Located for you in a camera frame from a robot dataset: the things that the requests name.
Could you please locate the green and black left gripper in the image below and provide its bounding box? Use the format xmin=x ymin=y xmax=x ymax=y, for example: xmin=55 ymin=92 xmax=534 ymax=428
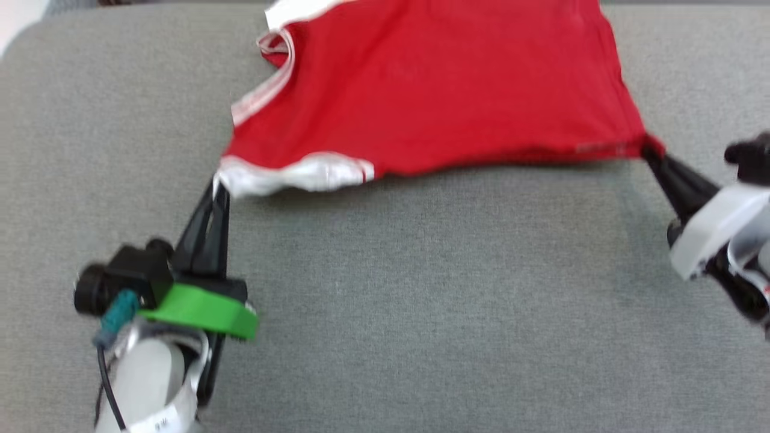
xmin=73 ymin=179 xmax=259 ymax=342

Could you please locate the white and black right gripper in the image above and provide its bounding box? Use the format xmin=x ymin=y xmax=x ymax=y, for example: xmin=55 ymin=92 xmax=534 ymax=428
xmin=642 ymin=144 xmax=770 ymax=282

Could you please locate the red and white jersey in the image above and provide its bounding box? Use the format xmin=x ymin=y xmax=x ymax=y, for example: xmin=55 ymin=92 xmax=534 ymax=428
xmin=214 ymin=0 xmax=667 ymax=199

